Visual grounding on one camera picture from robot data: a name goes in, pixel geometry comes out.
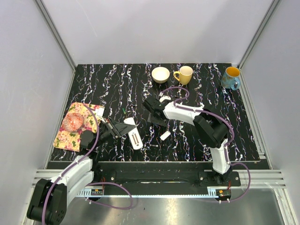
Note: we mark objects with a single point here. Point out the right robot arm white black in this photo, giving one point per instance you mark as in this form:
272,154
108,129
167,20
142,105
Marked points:
211,128

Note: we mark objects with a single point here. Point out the cream ceramic bowl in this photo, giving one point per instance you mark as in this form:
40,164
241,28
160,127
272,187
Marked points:
160,75

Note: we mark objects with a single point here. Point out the yellow mug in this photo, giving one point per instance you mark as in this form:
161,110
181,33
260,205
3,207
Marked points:
184,75

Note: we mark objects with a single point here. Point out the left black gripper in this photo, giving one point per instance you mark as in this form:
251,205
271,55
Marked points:
114,129

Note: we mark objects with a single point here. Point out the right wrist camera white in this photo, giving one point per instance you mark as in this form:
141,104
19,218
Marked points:
163,97

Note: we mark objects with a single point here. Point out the white remote control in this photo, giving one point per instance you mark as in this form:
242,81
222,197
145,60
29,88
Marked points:
134,135

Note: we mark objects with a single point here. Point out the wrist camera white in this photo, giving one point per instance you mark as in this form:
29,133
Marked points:
99,113
163,97

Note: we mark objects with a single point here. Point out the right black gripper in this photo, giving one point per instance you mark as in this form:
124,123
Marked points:
151,104

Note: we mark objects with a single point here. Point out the blue floral mug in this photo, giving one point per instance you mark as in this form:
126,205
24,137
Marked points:
231,78

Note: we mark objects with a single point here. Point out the white battery cover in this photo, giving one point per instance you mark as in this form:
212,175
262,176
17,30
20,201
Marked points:
165,135

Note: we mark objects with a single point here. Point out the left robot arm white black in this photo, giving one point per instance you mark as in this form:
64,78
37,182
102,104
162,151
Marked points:
51,197

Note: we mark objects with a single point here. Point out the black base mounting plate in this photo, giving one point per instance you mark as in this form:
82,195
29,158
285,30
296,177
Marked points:
195,177

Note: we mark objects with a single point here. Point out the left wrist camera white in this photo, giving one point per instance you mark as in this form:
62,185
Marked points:
99,113

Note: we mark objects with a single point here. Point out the red patterned glass bowl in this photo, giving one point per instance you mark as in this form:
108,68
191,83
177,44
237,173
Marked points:
72,122

